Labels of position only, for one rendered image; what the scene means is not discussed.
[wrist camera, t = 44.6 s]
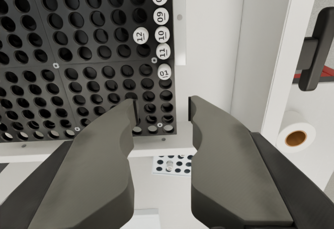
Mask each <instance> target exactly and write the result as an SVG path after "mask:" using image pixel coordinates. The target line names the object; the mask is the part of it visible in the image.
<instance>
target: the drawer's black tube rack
mask: <svg viewBox="0 0 334 229"><path fill-rule="evenodd" d="M139 27H144V28H146V29H147V31H148V33H149V37H148V39H147V41H146V42H145V43H144V44H138V43H136V42H135V40H134V39H133V34H134V31H135V30H136V29H137V28H139ZM164 60H174V59H163V60H162V59H158V60H157V58H155V57H154V49H153V38H152V26H151V14H150V3H149V0H0V123H1V124H0V143H12V142H33V141H54V140H73V139H74V138H75V137H76V136H77V135H78V134H79V133H80V132H81V131H82V130H83V129H84V128H85V127H86V126H87V125H89V124H90V123H91V122H92V121H94V120H95V119H97V118H98V117H99V116H101V115H103V114H104V113H106V112H107V111H109V110H110V109H112V108H113V107H115V106H116V105H118V104H120V103H121V102H123V101H124V100H126V99H129V98H131V99H137V100H138V102H139V123H138V124H136V127H139V128H141V131H140V132H135V131H133V130H132V136H133V137H138V136H160V135H161V130H160V127H161V126H162V123H160V118H159V107H158V95H157V84H156V72H155V63H156V62H157V61H164ZM150 126H155V127H156V128H157V130H156V131H150V130H149V129H148V127H150ZM66 130H71V131H73V132H74V135H69V134H68V133H67V132H66ZM36 131H37V132H40V133H42V134H43V137H41V136H38V135H37V134H36ZM51 131H56V132H57V133H58V134H59V136H55V135H53V134H52V133H51ZM20 132H23V133H25V134H26V135H27V136H28V137H24V136H22V135H21V133H20ZM5 133H8V134H10V135H11V136H12V137H13V138H9V137H8V136H7V135H6V134H5Z"/></svg>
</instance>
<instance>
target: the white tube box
mask: <svg viewBox="0 0 334 229"><path fill-rule="evenodd" d="M193 156H194V154H187V155H186V156H184V157H181V156H180V155H163V156H153V161H152V174H155V175H168V176H180V177H191V159H192V157H193ZM169 160H171V161H172V163H173V170H170V171H169V170H167V161H169Z"/></svg>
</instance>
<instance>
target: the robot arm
mask: <svg viewBox="0 0 334 229"><path fill-rule="evenodd" d="M188 121H191V123H192V124H193V135H192V144H193V146H194V147H195V149H196V150H197V152H196V154H195V155H194V156H193V157H192V159H191V212H192V214H193V216H194V217H195V218H196V219H197V220H199V221H200V222H201V223H203V224H204V225H205V226H207V227H208V228H209V229H334V203H333V202H332V201H331V199H330V198H329V197H328V196H327V195H326V194H325V193H324V192H323V191H322V190H321V189H320V188H319V187H318V186H317V185H316V184H315V183H314V182H313V181H312V180H311V179H310V178H309V177H308V176H307V175H305V174H304V173H303V172H302V171H301V170H300V169H299V168H298V167H297V166H295V165H294V164H293V163H292V162H291V161H290V160H289V159H288V158H287V157H286V156H284V155H283V154H282V153H281V152H280V151H279V150H278V149H277V148H276V147H275V146H273V145H272V144H271V143H270V142H269V141H268V140H267V139H266V138H265V137H264V136H262V135H261V134H260V133H259V132H251V131H250V130H249V129H248V128H247V127H246V126H245V125H243V124H242V123H241V122H240V121H239V120H237V119H236V118H235V117H233V116H232V115H230V114H229V113H227V112H226V111H224V110H222V109H221V108H219V107H217V106H215V105H214V104H212V103H210V102H208V101H206V100H205V99H203V98H201V97H199V96H197V95H193V96H189V97H188ZM138 123H139V102H138V100H137V99H131V98H129V99H126V100H124V101H123V102H121V103H120V104H118V105H116V106H115V107H113V108H112V109H110V110H109V111H107V112H106V113H104V114H103V115H101V116H99V117H98V118H97V119H95V120H94V121H92V122H91V123H90V124H89V125H87V126H86V127H85V128H84V129H83V130H82V131H81V132H80V133H79V134H78V135H77V136H76V137H75V138H74V139H73V140H72V141H64V142H63V143H62V144H61V145H60V146H59V147H58V148H57V149H56V150H55V151H54V152H53V153H52V154H51V155H50V156H49V157H47V158H46V159H45V160H44V161H43V162H42V163H41V164H40V165H39V166H38V167H37V168H36V169H35V170H34V171H33V172H32V173H31V174H30V175H29V176H28V177H27V178H26V179H25V180H24V181H23V182H22V183H21V184H20V185H18V186H17V187H16V188H15V189H14V190H13V191H12V192H11V193H10V194H9V195H8V196H7V197H6V198H5V199H4V200H3V201H2V203H1V204H0V229H120V228H121V227H123V226H124V225H125V224H126V223H128V222H129V221H130V220H131V218H132V216H133V214H134V197H135V190H134V184H133V179H132V174H131V169H130V164H129V160H128V159H127V157H128V155H129V154H130V152H131V151H132V149H133V148H134V142H133V136H132V130H133V129H134V127H135V126H136V124H138Z"/></svg>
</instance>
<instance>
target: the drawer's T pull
mask: <svg viewBox="0 0 334 229"><path fill-rule="evenodd" d="M333 39H334V6H329V7H325V8H323V9H322V10H321V11H320V12H319V14H318V17H317V20H316V24H315V27H314V31H313V34H312V36H311V37H304V41H303V45H302V48H301V52H300V56H299V59H298V63H297V67H296V70H302V72H301V75H300V79H299V82H298V87H299V89H300V90H301V91H304V92H305V91H314V90H315V89H316V88H317V86H318V83H319V80H320V77H321V74H322V71H323V68H324V65H325V62H326V59H327V56H328V53H329V50H330V47H331V44H332V42H333Z"/></svg>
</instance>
